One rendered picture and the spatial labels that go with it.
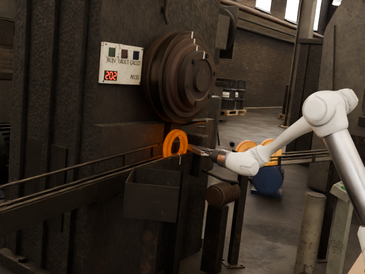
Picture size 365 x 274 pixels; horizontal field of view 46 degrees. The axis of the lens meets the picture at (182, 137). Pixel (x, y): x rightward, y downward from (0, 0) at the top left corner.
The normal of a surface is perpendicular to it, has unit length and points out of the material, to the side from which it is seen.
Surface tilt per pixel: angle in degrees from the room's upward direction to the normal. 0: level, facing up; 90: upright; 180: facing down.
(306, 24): 90
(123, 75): 90
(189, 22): 90
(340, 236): 90
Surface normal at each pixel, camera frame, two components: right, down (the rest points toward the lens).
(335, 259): -0.58, 0.07
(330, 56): -0.76, 0.02
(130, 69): 0.80, 0.17
